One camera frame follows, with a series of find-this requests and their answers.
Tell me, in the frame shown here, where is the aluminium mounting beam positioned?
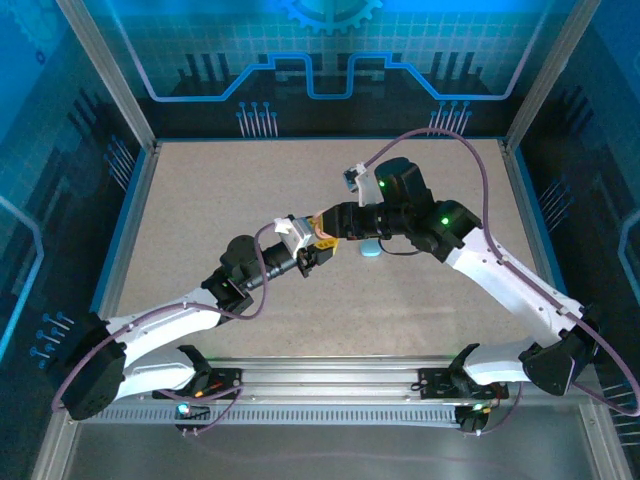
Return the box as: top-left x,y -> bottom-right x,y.
64,355 -> 599,401

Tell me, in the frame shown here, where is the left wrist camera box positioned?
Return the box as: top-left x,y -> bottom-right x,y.
273,214 -> 314,256

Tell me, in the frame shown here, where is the grey metal sheet panel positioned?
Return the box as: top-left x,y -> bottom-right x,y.
29,424 -> 631,480

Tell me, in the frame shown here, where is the small LED controller board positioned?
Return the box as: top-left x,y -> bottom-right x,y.
174,402 -> 211,437
457,402 -> 490,436

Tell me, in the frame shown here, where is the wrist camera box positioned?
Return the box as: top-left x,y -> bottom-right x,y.
342,162 -> 375,207
273,214 -> 314,256

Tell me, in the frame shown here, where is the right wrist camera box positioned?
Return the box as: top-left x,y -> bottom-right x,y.
342,162 -> 375,207

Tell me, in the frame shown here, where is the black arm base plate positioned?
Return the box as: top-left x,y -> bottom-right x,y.
151,367 -> 242,401
418,367 -> 510,401

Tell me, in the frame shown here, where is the aluminium table side rail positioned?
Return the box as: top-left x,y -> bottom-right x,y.
82,141 -> 162,364
498,141 -> 582,364

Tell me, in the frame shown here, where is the thin black right gripper cable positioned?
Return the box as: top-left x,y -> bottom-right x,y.
377,238 -> 424,258

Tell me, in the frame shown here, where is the aluminium frame post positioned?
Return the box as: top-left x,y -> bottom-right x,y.
53,0 -> 162,154
502,0 -> 601,154

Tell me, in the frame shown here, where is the slotted grey cable duct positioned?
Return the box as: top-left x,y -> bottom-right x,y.
79,405 -> 464,427

